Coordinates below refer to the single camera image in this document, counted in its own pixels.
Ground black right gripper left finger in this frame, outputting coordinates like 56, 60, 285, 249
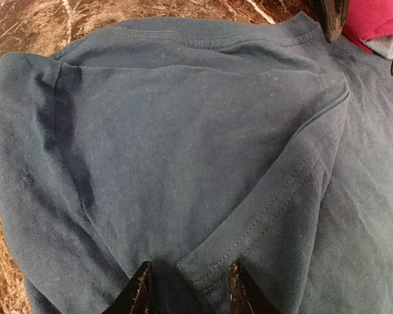
107, 261, 154, 314

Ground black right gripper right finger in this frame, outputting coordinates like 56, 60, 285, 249
229, 260, 280, 314

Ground pink trousers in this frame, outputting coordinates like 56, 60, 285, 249
343, 1, 393, 53

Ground dark blue garment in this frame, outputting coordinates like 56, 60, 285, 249
0, 13, 393, 313

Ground folded light blue shirt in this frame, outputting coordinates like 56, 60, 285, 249
362, 35, 393, 60

